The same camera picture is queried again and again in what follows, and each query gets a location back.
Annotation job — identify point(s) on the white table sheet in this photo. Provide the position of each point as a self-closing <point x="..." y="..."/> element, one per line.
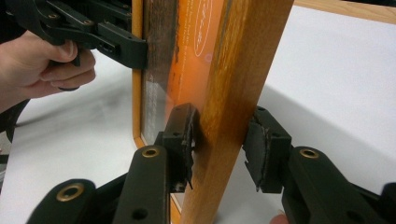
<point x="327" y="93"/>

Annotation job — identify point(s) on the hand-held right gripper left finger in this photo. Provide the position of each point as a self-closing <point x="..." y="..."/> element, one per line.
<point x="146" y="183"/>

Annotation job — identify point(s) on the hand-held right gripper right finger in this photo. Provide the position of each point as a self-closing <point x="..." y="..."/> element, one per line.
<point x="299" y="180"/>

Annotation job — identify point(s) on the wooden photo frame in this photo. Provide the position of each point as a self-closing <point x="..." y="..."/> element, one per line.
<point x="214" y="77"/>

